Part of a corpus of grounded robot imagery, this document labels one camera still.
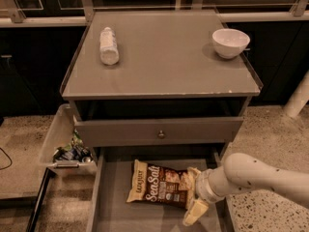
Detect white post at right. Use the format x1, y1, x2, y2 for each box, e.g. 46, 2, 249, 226
283, 71, 309, 118

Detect grey top drawer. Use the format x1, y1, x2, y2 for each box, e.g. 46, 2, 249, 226
75, 117, 243, 147

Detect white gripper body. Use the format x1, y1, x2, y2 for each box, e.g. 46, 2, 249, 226
195, 169, 224, 204

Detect clear plastic water bottle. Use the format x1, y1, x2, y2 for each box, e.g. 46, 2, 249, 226
99, 27, 119, 66

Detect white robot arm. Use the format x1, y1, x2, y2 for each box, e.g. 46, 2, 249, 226
183, 153, 309, 226

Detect black cable on floor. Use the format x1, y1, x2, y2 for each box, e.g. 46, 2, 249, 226
0, 146, 14, 171

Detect white metal railing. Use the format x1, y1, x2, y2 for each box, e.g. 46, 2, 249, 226
0, 0, 309, 28

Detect brown sea salt chip bag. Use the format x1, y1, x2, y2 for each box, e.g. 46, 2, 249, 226
126, 159, 192, 209

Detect grey drawer cabinet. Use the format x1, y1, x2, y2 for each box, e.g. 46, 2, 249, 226
59, 9, 264, 153

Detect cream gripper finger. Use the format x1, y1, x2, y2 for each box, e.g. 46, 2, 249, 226
187, 167, 201, 199
183, 199, 209, 226

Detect round metal drawer knob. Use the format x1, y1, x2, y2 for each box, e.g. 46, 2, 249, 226
157, 130, 166, 139

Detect grey open middle drawer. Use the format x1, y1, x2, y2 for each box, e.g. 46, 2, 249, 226
86, 145, 236, 232

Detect white ceramic bowl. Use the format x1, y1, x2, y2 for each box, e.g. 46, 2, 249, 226
211, 28, 250, 59

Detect cans and wrappers in bin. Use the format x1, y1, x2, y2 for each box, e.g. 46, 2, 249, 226
52, 130, 93, 162

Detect clear plastic storage bin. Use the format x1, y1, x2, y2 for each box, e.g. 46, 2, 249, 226
39, 104, 97, 177

